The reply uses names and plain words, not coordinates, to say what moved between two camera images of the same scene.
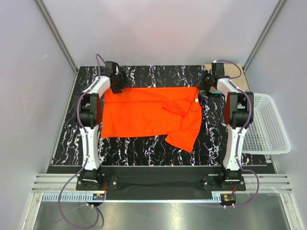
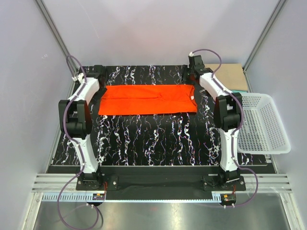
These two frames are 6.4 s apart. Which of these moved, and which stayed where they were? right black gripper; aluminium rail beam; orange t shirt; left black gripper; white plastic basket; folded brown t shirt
Moved: right black gripper; left black gripper; orange t shirt
Stayed: white plastic basket; aluminium rail beam; folded brown t shirt
